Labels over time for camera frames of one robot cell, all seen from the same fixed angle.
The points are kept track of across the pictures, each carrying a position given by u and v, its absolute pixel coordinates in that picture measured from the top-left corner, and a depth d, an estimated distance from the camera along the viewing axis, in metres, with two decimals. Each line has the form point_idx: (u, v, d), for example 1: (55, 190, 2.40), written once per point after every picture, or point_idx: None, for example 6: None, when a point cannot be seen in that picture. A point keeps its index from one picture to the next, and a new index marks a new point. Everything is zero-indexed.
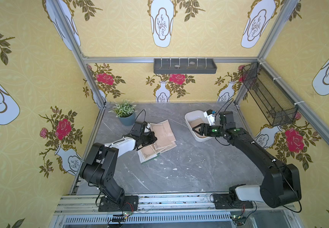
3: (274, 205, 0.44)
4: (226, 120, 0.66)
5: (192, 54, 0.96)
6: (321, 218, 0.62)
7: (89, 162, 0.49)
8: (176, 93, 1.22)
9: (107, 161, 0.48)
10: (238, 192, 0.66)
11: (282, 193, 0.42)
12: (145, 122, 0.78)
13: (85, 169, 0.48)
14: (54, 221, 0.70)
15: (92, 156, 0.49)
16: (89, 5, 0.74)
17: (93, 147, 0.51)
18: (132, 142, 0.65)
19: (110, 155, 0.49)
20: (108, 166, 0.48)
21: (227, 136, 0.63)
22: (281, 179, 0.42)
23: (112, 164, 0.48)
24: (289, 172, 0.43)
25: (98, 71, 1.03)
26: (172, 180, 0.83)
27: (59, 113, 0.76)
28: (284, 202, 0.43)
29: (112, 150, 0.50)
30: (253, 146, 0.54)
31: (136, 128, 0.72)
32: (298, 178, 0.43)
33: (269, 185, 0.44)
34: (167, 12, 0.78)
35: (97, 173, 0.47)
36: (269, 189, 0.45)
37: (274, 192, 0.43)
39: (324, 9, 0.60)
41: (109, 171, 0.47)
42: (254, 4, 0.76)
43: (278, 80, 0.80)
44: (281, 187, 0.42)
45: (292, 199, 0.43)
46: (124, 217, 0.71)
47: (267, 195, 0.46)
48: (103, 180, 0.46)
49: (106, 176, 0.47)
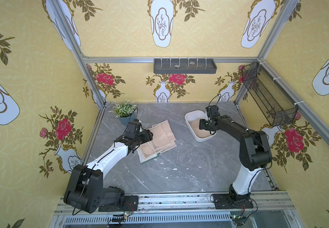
3: (249, 166, 0.53)
4: (211, 111, 0.79)
5: (192, 54, 0.96)
6: (322, 218, 0.62)
7: (71, 189, 0.44)
8: (176, 93, 1.22)
9: (91, 186, 0.43)
10: (235, 187, 0.68)
11: (254, 154, 0.51)
12: (140, 122, 0.70)
13: (69, 195, 0.44)
14: (54, 221, 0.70)
15: (74, 181, 0.44)
16: (89, 5, 0.74)
17: (74, 171, 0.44)
18: (123, 150, 0.58)
19: (94, 180, 0.43)
20: (93, 191, 0.42)
21: (212, 121, 0.74)
22: (251, 140, 0.52)
23: (98, 187, 0.43)
24: (259, 137, 0.55)
25: (98, 71, 1.03)
26: (172, 180, 0.83)
27: (59, 113, 0.76)
28: (258, 162, 0.51)
29: (96, 174, 0.44)
30: (233, 124, 0.65)
31: (130, 128, 0.69)
32: (266, 141, 0.52)
33: (243, 149, 0.53)
34: (167, 12, 0.78)
35: (82, 199, 0.43)
36: (243, 153, 0.54)
37: (247, 152, 0.52)
39: (325, 10, 0.60)
41: (97, 195, 0.43)
42: (254, 4, 0.76)
43: (278, 80, 0.80)
44: (252, 148, 0.51)
45: (265, 160, 0.51)
46: (124, 217, 0.71)
47: (244, 160, 0.54)
48: (89, 206, 0.42)
49: (93, 202, 0.42)
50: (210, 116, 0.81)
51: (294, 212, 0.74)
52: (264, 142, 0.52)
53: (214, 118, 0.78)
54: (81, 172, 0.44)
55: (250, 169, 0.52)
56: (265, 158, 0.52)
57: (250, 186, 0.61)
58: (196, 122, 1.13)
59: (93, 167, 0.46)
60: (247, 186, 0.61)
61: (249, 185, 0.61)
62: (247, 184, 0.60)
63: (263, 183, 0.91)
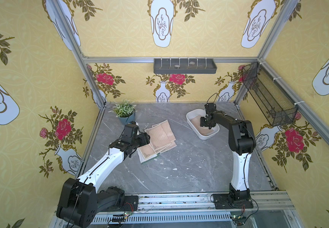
3: (235, 149, 0.61)
4: (208, 108, 0.90)
5: (192, 54, 0.96)
6: (321, 219, 0.62)
7: (63, 204, 0.42)
8: (176, 93, 1.22)
9: (82, 202, 0.41)
10: (232, 183, 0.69)
11: (239, 139, 0.60)
12: (136, 126, 0.67)
13: (62, 210, 0.42)
14: (54, 221, 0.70)
15: (65, 197, 0.42)
16: (89, 5, 0.74)
17: (65, 186, 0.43)
18: (119, 156, 0.56)
19: (85, 196, 0.41)
20: (86, 207, 0.41)
21: (209, 115, 0.84)
22: (237, 128, 0.61)
23: (92, 202, 0.42)
24: (246, 126, 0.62)
25: (98, 71, 1.03)
26: (172, 180, 0.83)
27: (59, 113, 0.76)
28: (243, 146, 0.60)
29: (88, 189, 0.42)
30: (226, 116, 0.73)
31: (126, 132, 0.66)
32: (251, 129, 0.61)
33: (231, 135, 0.62)
34: (167, 12, 0.78)
35: (76, 213, 0.42)
36: (231, 138, 0.63)
37: (234, 137, 0.61)
39: (324, 9, 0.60)
41: (90, 209, 0.42)
42: (254, 4, 0.76)
43: (278, 80, 0.80)
44: (239, 134, 0.61)
45: (249, 145, 0.60)
46: (124, 217, 0.71)
47: (231, 144, 0.63)
48: (82, 221, 0.41)
49: (87, 216, 0.41)
50: (206, 112, 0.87)
51: (294, 212, 0.74)
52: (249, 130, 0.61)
53: (210, 112, 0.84)
54: (73, 186, 0.42)
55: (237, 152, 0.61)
56: (249, 143, 0.60)
57: (245, 177, 0.65)
58: (196, 120, 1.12)
59: (85, 181, 0.44)
60: (241, 177, 0.65)
61: (243, 177, 0.64)
62: (241, 175, 0.64)
63: (263, 184, 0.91)
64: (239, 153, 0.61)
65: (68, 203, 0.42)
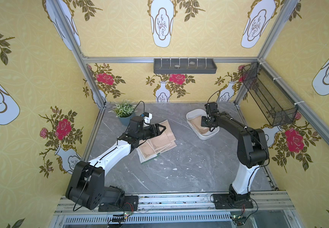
3: (247, 163, 0.53)
4: (210, 108, 0.79)
5: (192, 54, 0.96)
6: (321, 219, 0.62)
7: (73, 185, 0.44)
8: (176, 93, 1.22)
9: (92, 183, 0.43)
10: (234, 186, 0.68)
11: (251, 152, 0.52)
12: (142, 118, 0.68)
13: (70, 191, 0.44)
14: (54, 221, 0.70)
15: (76, 177, 0.44)
16: (89, 5, 0.74)
17: (76, 167, 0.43)
18: (126, 148, 0.58)
19: (95, 178, 0.43)
20: (95, 188, 0.43)
21: (211, 118, 0.74)
22: (249, 138, 0.52)
23: (100, 184, 0.44)
24: (257, 135, 0.56)
25: (98, 71, 1.03)
26: (172, 180, 0.83)
27: (59, 113, 0.76)
28: (255, 159, 0.52)
29: (98, 171, 0.44)
30: (232, 121, 0.65)
31: (132, 126, 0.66)
32: (265, 140, 0.53)
33: (241, 146, 0.54)
34: (167, 12, 0.78)
35: (83, 195, 0.43)
36: (241, 150, 0.55)
37: (244, 150, 0.53)
39: (324, 9, 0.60)
41: (98, 192, 0.44)
42: (254, 4, 0.76)
43: (278, 80, 0.80)
44: (250, 146, 0.52)
45: (261, 157, 0.53)
46: (124, 217, 0.71)
47: (241, 156, 0.56)
48: (90, 203, 0.42)
49: (94, 199, 0.43)
50: (208, 112, 0.81)
51: (294, 212, 0.74)
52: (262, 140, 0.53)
53: (213, 114, 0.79)
54: (83, 169, 0.44)
55: (248, 166, 0.53)
56: (262, 155, 0.53)
57: (249, 185, 0.61)
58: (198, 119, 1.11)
59: (96, 165, 0.47)
60: (246, 185, 0.61)
61: (247, 184, 0.61)
62: (246, 183, 0.61)
63: (263, 184, 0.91)
64: (249, 166, 0.53)
65: (78, 183, 0.44)
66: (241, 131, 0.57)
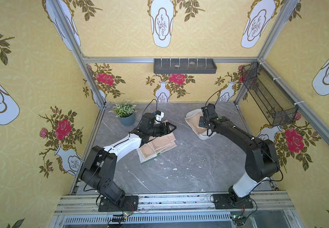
3: (257, 177, 0.49)
4: (208, 112, 0.72)
5: (192, 54, 0.96)
6: (321, 218, 0.62)
7: (87, 166, 0.48)
8: (176, 93, 1.22)
9: (104, 167, 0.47)
10: (236, 189, 0.67)
11: (262, 166, 0.47)
12: (154, 116, 0.70)
13: (84, 172, 0.47)
14: (54, 221, 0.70)
15: (91, 160, 0.48)
16: (89, 5, 0.74)
17: (92, 151, 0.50)
18: (136, 141, 0.61)
19: (108, 162, 0.46)
20: (106, 171, 0.46)
21: (211, 124, 0.68)
22: (259, 152, 0.47)
23: (110, 169, 0.46)
24: (267, 147, 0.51)
25: (98, 71, 1.03)
26: (172, 180, 0.83)
27: (59, 113, 0.76)
28: (266, 173, 0.48)
29: (110, 156, 0.47)
30: (236, 129, 0.60)
31: (143, 121, 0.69)
32: (275, 151, 0.48)
33: (251, 160, 0.49)
34: (167, 12, 0.78)
35: (94, 178, 0.46)
36: (251, 164, 0.50)
37: (255, 165, 0.48)
39: (324, 9, 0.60)
41: (108, 176, 0.46)
42: (254, 4, 0.76)
43: (278, 80, 0.80)
44: (261, 160, 0.47)
45: (272, 170, 0.48)
46: (124, 217, 0.71)
47: (251, 170, 0.51)
48: (100, 185, 0.45)
49: (103, 182, 0.45)
50: (207, 117, 0.74)
51: (294, 212, 0.74)
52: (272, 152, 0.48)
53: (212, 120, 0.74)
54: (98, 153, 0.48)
55: (258, 180, 0.49)
56: (272, 168, 0.48)
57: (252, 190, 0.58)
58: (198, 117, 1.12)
59: (109, 150, 0.50)
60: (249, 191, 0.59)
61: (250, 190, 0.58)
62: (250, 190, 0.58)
63: (263, 183, 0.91)
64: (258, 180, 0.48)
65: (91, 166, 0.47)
66: (249, 144, 0.51)
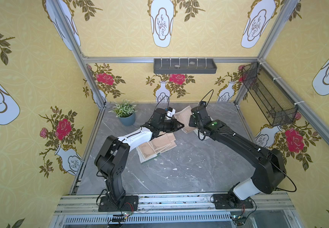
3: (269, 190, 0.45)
4: (200, 117, 0.63)
5: (192, 54, 0.96)
6: (321, 218, 0.62)
7: (102, 153, 0.51)
8: (176, 93, 1.22)
9: (118, 156, 0.49)
10: (237, 193, 0.65)
11: (274, 180, 0.44)
12: (165, 111, 0.73)
13: (99, 158, 0.51)
14: (54, 221, 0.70)
15: (106, 147, 0.51)
16: (89, 5, 0.74)
17: (107, 139, 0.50)
18: (147, 135, 0.64)
19: (122, 150, 0.49)
20: (120, 159, 0.49)
21: (206, 131, 0.61)
22: (270, 166, 0.43)
23: (123, 159, 0.49)
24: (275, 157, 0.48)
25: (98, 71, 1.03)
26: (172, 180, 0.83)
27: (59, 113, 0.76)
28: (276, 185, 0.45)
29: (124, 146, 0.50)
30: (237, 137, 0.54)
31: (155, 117, 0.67)
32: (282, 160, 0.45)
33: (262, 175, 0.45)
34: (167, 12, 0.78)
35: (108, 165, 0.50)
36: (261, 177, 0.46)
37: (267, 180, 0.44)
39: (325, 9, 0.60)
41: (121, 165, 0.49)
42: (254, 4, 0.76)
43: (278, 80, 0.80)
44: (272, 174, 0.43)
45: (280, 179, 0.46)
46: (124, 217, 0.71)
47: (260, 183, 0.47)
48: (114, 172, 0.49)
49: (117, 170, 0.48)
50: (200, 122, 0.65)
51: (294, 212, 0.74)
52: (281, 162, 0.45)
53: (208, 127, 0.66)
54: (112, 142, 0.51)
55: (269, 193, 0.46)
56: (281, 176, 0.47)
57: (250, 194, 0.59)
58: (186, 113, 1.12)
59: (123, 140, 0.53)
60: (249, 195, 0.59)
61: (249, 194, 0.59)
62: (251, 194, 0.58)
63: None
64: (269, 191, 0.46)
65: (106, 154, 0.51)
66: (258, 157, 0.46)
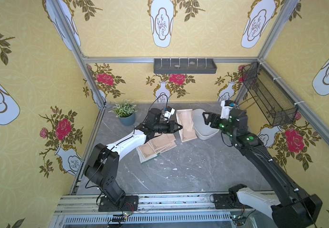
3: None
4: (238, 125, 0.55)
5: (192, 54, 0.96)
6: (321, 218, 0.62)
7: (90, 164, 0.48)
8: (176, 93, 1.22)
9: (107, 166, 0.46)
10: (239, 195, 0.66)
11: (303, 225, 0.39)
12: (160, 112, 0.68)
13: (88, 169, 0.48)
14: (54, 221, 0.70)
15: (94, 158, 0.48)
16: (89, 5, 0.74)
17: (95, 149, 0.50)
18: (141, 138, 0.60)
19: (110, 161, 0.46)
20: (108, 171, 0.46)
21: (237, 144, 0.54)
22: (305, 212, 0.38)
23: (113, 168, 0.46)
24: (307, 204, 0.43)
25: (98, 71, 1.03)
26: (172, 180, 0.83)
27: (59, 113, 0.76)
28: None
29: (112, 156, 0.47)
30: (273, 166, 0.47)
31: (149, 117, 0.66)
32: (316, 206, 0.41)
33: (289, 215, 0.41)
34: (167, 12, 0.78)
35: (97, 175, 0.47)
36: (286, 216, 0.42)
37: (295, 223, 0.40)
39: (325, 9, 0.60)
41: (110, 175, 0.46)
42: (254, 4, 0.76)
43: (278, 80, 0.80)
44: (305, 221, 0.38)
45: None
46: (124, 217, 0.71)
47: (282, 221, 0.44)
48: (103, 182, 0.46)
49: (107, 180, 0.45)
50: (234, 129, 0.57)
51: None
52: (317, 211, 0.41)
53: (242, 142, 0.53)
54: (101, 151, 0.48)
55: None
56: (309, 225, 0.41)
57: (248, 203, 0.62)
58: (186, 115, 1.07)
59: (112, 148, 0.50)
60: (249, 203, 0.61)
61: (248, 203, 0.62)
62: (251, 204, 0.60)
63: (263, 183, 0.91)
64: None
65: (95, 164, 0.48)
66: (292, 198, 0.41)
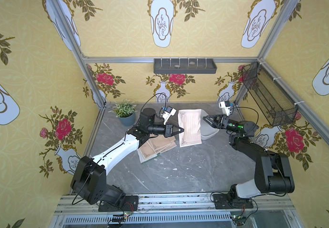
3: (264, 190, 0.47)
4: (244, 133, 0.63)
5: (192, 54, 0.96)
6: (321, 218, 0.62)
7: (77, 178, 0.45)
8: (176, 93, 1.22)
9: (93, 180, 0.43)
10: (238, 189, 0.67)
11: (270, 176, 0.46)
12: (153, 112, 0.62)
13: (75, 183, 0.46)
14: (54, 221, 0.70)
15: (79, 172, 0.45)
16: (89, 5, 0.74)
17: (80, 162, 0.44)
18: (133, 145, 0.56)
19: (96, 176, 0.43)
20: (94, 186, 0.43)
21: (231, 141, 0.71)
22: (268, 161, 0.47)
23: (101, 183, 0.43)
24: (279, 161, 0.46)
25: (98, 71, 1.03)
26: (172, 180, 0.83)
27: (59, 113, 0.76)
28: (274, 186, 0.45)
29: (98, 170, 0.43)
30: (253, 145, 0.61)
31: (142, 119, 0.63)
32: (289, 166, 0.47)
33: (259, 168, 0.49)
34: (167, 12, 0.78)
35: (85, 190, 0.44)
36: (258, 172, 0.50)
37: (262, 173, 0.48)
39: (325, 9, 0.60)
41: (99, 189, 0.44)
42: (254, 4, 0.76)
43: (278, 80, 0.80)
44: (270, 170, 0.46)
45: (281, 186, 0.45)
46: (124, 217, 0.71)
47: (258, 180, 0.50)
48: (90, 198, 0.43)
49: (95, 195, 0.43)
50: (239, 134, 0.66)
51: (294, 212, 0.74)
52: (285, 166, 0.47)
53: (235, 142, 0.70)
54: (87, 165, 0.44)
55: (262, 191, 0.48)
56: (281, 183, 0.45)
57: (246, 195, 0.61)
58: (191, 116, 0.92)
59: (98, 162, 0.46)
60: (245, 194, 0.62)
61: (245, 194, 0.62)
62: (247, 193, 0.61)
63: None
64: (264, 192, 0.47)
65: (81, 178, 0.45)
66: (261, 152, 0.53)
